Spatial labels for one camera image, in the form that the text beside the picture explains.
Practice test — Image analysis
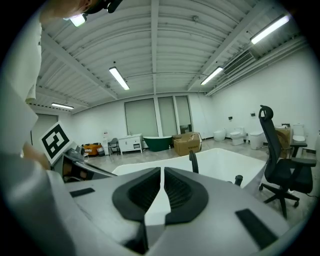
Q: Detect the person's left forearm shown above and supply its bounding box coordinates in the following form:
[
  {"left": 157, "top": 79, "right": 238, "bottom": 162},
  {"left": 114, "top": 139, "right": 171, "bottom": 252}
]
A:
[{"left": 22, "top": 141, "right": 50, "bottom": 171}]

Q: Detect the black office chair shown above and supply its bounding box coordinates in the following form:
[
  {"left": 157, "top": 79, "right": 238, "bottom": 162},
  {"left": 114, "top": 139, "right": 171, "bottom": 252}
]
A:
[{"left": 258, "top": 104, "right": 317, "bottom": 220}]

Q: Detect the white cylinder toilet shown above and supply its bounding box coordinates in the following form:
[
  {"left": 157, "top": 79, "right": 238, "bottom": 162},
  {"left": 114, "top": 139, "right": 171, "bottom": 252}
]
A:
[{"left": 249, "top": 131, "right": 265, "bottom": 151}]

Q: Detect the white bathtub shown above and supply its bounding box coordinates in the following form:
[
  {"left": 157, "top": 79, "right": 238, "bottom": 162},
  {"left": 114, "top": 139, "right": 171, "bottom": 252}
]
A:
[{"left": 111, "top": 147, "right": 267, "bottom": 189}]

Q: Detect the black head camera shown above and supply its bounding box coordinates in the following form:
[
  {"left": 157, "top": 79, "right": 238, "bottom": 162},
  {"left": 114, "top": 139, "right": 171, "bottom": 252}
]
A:
[{"left": 86, "top": 0, "right": 123, "bottom": 14}]

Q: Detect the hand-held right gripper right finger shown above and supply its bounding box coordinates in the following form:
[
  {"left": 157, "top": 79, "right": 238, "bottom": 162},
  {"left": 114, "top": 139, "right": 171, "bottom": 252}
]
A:
[{"left": 149, "top": 166, "right": 301, "bottom": 256}]

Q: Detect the large cardboard box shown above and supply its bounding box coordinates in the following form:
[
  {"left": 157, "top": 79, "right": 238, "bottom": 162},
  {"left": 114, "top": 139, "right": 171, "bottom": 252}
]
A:
[{"left": 173, "top": 132, "right": 203, "bottom": 157}]

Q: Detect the round white toilet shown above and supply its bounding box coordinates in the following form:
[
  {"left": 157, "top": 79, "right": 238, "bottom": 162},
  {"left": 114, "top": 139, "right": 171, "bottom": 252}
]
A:
[{"left": 213, "top": 127, "right": 227, "bottom": 142}]

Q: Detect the cardboard box with round print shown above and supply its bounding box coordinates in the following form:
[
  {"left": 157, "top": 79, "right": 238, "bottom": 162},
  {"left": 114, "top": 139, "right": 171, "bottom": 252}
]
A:
[{"left": 274, "top": 126, "right": 292, "bottom": 160}]

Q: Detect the ceiling air conditioner vent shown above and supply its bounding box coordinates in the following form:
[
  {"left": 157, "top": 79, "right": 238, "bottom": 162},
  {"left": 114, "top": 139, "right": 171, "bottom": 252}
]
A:
[{"left": 222, "top": 49, "right": 257, "bottom": 76}]

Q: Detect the white cabinet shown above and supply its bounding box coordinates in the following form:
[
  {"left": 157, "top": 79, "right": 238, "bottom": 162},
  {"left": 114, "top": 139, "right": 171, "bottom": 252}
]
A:
[{"left": 118, "top": 133, "right": 144, "bottom": 156}]

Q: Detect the white toilet with tank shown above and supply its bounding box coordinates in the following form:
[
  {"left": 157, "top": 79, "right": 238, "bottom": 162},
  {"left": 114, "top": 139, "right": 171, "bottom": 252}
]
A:
[
  {"left": 291, "top": 123, "right": 306, "bottom": 143},
  {"left": 229, "top": 126, "right": 245, "bottom": 146}
]

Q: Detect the orange box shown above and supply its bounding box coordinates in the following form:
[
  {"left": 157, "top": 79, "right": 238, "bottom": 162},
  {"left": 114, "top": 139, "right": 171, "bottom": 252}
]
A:
[{"left": 82, "top": 142, "right": 103, "bottom": 157}]

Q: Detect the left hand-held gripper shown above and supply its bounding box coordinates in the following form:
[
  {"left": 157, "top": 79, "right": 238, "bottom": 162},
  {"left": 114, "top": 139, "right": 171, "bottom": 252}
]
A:
[{"left": 40, "top": 120, "right": 118, "bottom": 184}]

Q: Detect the person's white shirt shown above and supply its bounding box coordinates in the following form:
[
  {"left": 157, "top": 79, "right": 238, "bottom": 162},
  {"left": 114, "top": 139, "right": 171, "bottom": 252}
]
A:
[{"left": 0, "top": 14, "right": 76, "bottom": 256}]

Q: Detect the dark green bathtub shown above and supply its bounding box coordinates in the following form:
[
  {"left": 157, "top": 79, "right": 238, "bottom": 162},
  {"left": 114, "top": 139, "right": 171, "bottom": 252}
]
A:
[{"left": 142, "top": 135, "right": 173, "bottom": 153}]

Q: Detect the person's head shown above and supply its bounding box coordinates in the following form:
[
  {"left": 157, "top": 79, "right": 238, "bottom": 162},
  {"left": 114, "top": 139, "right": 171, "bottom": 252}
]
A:
[{"left": 39, "top": 0, "right": 92, "bottom": 20}]

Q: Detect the window with white blind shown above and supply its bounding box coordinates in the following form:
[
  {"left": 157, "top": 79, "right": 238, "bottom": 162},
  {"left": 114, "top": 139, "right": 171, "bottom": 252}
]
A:
[
  {"left": 174, "top": 95, "right": 193, "bottom": 135},
  {"left": 157, "top": 96, "right": 178, "bottom": 137},
  {"left": 124, "top": 98, "right": 159, "bottom": 138}
]

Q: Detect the ceiling tube light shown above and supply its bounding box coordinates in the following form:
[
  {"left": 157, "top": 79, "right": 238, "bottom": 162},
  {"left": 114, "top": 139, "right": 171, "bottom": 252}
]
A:
[
  {"left": 63, "top": 12, "right": 88, "bottom": 28},
  {"left": 249, "top": 13, "right": 292, "bottom": 45},
  {"left": 108, "top": 66, "right": 131, "bottom": 91},
  {"left": 51, "top": 102, "right": 75, "bottom": 110},
  {"left": 200, "top": 66, "right": 224, "bottom": 86}
]

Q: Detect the grey chair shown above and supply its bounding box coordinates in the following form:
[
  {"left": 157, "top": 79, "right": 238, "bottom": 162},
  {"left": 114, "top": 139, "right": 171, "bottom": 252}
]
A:
[{"left": 107, "top": 137, "right": 122, "bottom": 156}]

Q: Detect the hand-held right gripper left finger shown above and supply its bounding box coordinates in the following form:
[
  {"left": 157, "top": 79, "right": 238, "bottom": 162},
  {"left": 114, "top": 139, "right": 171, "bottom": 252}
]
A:
[{"left": 65, "top": 166, "right": 162, "bottom": 256}]

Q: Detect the white water dispenser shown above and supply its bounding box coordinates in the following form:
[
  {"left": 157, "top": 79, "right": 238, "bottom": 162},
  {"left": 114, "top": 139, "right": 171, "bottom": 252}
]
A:
[{"left": 101, "top": 130, "right": 110, "bottom": 156}]

